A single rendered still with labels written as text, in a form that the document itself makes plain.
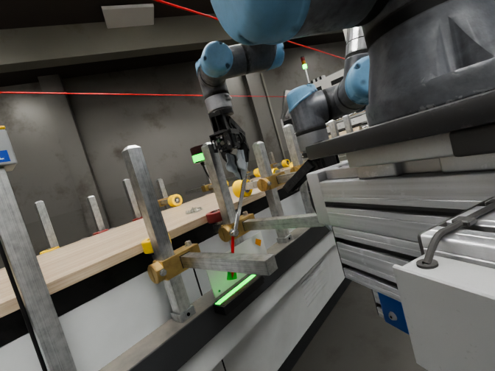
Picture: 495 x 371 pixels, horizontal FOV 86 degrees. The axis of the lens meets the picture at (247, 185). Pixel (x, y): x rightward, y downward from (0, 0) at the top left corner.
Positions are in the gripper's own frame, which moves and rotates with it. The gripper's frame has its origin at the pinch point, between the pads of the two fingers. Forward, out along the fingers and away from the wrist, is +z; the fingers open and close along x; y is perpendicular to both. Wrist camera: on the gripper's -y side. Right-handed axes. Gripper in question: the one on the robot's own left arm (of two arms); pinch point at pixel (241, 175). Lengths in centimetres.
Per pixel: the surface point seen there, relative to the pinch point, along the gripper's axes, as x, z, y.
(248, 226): -3.1, 16.3, -0.9
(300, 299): -10, 74, -54
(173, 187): -294, -1, -348
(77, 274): -36, 12, 33
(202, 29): -124, -213, -299
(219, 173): -6.9, -2.6, 0.7
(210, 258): -2.1, 15.3, 26.1
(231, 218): -7.1, 12.4, 1.3
